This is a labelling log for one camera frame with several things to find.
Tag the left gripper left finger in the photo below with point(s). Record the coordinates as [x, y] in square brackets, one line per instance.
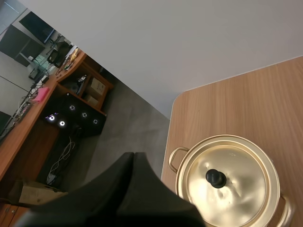
[94, 201]

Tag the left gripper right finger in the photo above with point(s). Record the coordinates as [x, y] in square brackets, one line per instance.
[151, 203]

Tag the brown cardboard box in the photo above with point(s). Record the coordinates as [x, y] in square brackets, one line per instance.
[40, 192]

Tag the black computer tower lit fans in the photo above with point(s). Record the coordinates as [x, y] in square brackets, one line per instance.
[78, 118]

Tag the long wooden desk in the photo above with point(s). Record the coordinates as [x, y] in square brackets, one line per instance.
[35, 132]

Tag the gold lid with black knob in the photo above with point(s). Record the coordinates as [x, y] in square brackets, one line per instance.
[241, 189]

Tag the pink cloth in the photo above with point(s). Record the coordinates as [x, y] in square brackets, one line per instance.
[40, 95]

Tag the black monitor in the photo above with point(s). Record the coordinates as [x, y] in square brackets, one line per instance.
[19, 45]
[38, 26]

